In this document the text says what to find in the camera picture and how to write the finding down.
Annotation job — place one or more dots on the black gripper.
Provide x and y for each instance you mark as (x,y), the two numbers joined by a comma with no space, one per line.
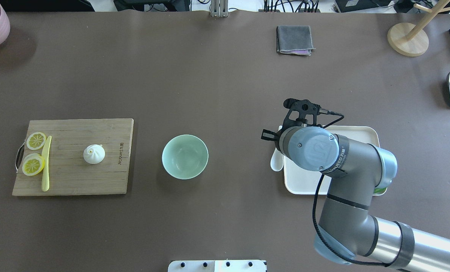
(268,134)

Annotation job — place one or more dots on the white ceramic spoon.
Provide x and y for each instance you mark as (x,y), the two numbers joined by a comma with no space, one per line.
(277,162)

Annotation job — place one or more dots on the white steamed bun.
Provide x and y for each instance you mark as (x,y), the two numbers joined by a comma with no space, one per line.
(94,154)

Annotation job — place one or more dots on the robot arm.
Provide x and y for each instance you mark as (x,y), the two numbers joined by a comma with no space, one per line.
(346,233)

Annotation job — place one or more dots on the light green bowl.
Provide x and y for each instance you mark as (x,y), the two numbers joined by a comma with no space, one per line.
(185,156)

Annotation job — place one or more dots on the cream rabbit tray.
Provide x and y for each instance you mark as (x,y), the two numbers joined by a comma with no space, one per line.
(303,182)

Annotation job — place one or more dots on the grey folded cloth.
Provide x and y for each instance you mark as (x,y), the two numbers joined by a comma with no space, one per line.
(294,40)

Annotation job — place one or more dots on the green lime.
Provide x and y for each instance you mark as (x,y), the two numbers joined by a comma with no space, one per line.
(379,191)

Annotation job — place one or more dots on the wooden mug tree stand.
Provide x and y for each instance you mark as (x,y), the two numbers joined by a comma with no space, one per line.
(410,39)

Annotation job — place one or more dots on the wooden cutting board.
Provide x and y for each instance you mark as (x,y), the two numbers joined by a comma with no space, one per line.
(69,174)

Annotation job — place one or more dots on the yellow plastic knife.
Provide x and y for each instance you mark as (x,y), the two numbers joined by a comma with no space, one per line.
(45,185)

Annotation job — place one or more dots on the upper lemon slice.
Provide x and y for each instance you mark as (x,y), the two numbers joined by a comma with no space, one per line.
(36,140)

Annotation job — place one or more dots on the lemon slice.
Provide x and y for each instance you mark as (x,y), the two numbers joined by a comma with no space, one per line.
(36,140)
(33,164)

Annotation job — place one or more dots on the lower lemon slice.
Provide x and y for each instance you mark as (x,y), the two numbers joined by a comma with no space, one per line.
(33,164)

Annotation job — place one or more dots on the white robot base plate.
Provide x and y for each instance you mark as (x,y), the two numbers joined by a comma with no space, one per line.
(218,266)

